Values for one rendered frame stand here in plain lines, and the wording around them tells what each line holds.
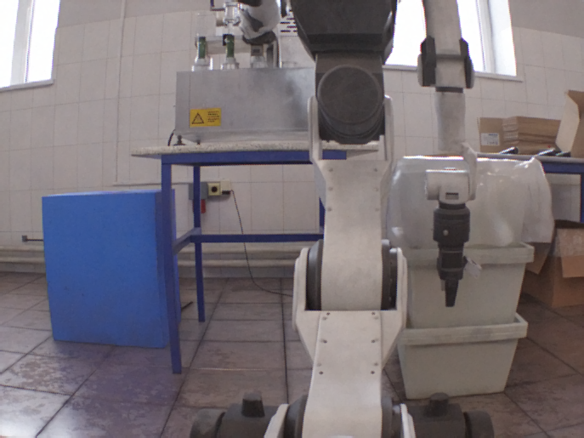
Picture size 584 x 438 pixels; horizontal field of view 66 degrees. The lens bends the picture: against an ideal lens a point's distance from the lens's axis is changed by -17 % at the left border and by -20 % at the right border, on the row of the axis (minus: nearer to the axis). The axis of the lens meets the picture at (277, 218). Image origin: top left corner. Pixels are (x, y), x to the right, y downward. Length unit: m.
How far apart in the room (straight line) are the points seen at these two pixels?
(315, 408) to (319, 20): 0.70
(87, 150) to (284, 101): 2.10
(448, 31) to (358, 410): 0.79
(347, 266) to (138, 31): 3.00
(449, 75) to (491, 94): 2.70
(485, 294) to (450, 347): 0.18
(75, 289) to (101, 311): 0.14
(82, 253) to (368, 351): 1.46
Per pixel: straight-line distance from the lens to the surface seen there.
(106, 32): 3.79
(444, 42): 1.13
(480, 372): 1.58
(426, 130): 3.60
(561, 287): 2.73
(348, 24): 1.03
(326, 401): 0.72
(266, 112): 1.81
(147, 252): 2.00
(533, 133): 2.99
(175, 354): 1.78
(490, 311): 1.52
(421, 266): 1.44
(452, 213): 1.14
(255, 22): 1.44
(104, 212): 2.03
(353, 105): 0.92
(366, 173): 1.03
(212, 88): 1.83
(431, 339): 1.47
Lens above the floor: 0.65
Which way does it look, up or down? 5 degrees down
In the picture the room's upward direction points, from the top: 1 degrees counter-clockwise
